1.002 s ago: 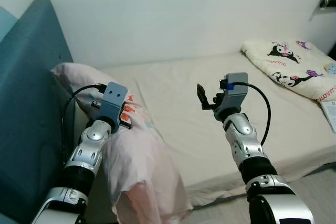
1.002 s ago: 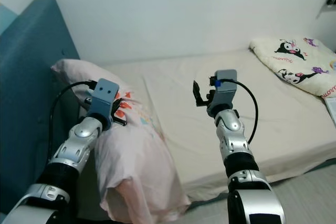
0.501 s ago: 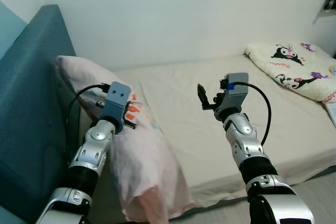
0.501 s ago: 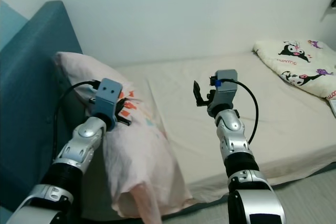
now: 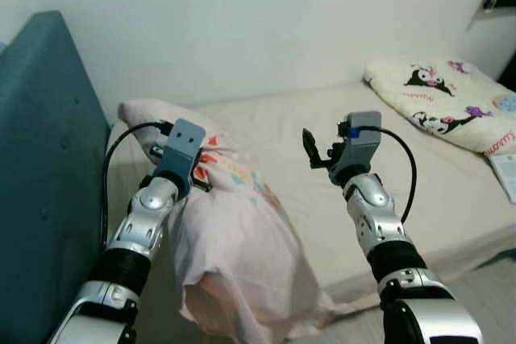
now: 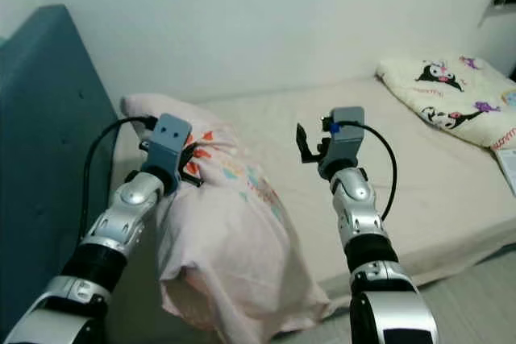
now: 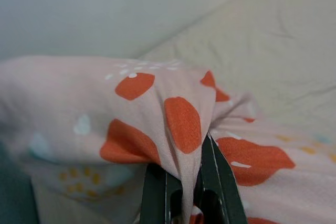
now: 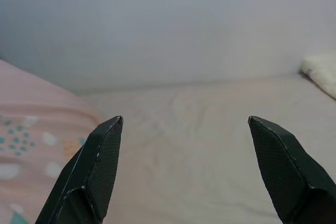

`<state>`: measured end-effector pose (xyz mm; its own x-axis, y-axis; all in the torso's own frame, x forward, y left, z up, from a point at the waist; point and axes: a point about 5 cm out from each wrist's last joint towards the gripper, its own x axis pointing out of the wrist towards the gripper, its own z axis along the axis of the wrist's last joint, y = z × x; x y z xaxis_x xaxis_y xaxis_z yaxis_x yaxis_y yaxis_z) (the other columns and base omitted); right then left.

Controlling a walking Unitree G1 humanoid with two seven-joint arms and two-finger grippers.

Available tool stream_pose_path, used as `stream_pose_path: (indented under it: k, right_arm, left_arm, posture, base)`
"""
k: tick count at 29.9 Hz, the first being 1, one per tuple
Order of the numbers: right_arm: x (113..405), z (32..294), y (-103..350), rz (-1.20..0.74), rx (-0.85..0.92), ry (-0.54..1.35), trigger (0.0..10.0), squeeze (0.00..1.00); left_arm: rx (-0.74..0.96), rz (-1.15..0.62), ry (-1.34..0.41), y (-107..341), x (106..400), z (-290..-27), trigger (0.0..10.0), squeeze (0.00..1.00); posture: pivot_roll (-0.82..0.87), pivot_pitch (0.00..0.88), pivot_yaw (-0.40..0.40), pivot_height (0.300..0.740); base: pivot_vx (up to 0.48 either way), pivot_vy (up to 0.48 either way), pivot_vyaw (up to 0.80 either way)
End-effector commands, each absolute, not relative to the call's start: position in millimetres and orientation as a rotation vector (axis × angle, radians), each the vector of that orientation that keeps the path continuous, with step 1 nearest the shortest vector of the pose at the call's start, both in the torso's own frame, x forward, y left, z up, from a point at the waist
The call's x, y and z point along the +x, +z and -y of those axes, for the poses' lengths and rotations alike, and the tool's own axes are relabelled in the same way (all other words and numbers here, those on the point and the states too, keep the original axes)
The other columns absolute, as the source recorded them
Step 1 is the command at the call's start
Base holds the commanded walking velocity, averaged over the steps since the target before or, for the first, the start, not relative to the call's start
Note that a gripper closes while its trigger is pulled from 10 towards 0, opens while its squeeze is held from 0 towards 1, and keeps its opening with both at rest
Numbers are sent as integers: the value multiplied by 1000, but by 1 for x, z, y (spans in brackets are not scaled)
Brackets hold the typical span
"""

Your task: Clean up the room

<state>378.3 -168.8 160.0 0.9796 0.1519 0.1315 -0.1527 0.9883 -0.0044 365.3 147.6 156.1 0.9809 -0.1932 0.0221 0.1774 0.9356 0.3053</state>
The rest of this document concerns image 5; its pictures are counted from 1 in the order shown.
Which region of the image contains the teal upholstered headboard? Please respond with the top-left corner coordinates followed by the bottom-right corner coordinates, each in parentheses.
top-left (0, 10), bottom-right (112, 344)

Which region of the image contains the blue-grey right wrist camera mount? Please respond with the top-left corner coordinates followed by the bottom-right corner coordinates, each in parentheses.
top-left (329, 110), bottom-right (384, 188)

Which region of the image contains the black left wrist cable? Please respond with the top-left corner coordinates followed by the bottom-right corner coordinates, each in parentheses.
top-left (98, 121), bottom-right (174, 252)

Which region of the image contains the cream cartoon print blanket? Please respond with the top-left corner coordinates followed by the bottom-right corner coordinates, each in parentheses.
top-left (361, 58), bottom-right (516, 157)

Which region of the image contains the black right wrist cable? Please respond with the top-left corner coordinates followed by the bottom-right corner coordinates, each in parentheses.
top-left (348, 125), bottom-right (418, 224)

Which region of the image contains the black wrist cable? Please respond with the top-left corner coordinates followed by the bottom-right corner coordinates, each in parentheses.
top-left (348, 125), bottom-right (418, 224)
top-left (98, 121), bottom-right (174, 252)

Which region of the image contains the cream sheeted bed mattress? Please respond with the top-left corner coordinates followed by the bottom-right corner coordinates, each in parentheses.
top-left (105, 78), bottom-right (516, 313)

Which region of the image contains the pink patterned pillow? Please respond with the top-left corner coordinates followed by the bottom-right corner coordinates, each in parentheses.
top-left (117, 98), bottom-right (335, 344)

